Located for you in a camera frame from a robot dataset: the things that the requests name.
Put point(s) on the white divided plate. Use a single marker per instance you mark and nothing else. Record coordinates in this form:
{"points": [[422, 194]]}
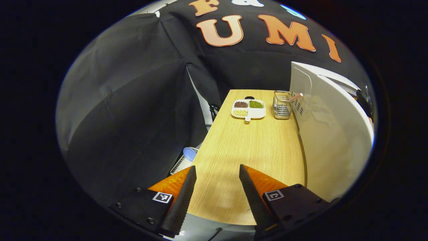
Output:
{"points": [[258, 114]]}

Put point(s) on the black backdrop cloth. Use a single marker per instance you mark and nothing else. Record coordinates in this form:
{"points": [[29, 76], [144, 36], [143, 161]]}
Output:
{"points": [[117, 100]]}

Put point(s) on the pale yellow pasta pile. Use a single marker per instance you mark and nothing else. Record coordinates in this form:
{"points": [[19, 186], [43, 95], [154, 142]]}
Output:
{"points": [[240, 113]]}

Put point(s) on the white microwave oven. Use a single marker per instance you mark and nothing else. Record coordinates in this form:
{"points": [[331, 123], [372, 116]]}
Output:
{"points": [[327, 134]]}

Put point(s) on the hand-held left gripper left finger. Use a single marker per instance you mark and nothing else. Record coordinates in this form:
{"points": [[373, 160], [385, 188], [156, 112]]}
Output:
{"points": [[182, 204]]}

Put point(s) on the pink straw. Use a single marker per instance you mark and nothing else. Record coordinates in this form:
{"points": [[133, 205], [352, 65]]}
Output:
{"points": [[296, 97]]}

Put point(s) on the green beans pile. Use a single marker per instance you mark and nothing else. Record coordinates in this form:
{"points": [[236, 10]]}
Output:
{"points": [[255, 104]]}

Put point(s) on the red-brown beans pile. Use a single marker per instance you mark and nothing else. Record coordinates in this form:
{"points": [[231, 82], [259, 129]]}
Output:
{"points": [[240, 104]]}

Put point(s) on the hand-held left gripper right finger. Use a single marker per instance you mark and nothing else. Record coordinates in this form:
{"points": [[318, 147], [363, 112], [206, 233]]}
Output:
{"points": [[254, 201]]}

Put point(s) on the pale blue round lid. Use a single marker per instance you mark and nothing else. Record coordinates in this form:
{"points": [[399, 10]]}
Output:
{"points": [[190, 153]]}

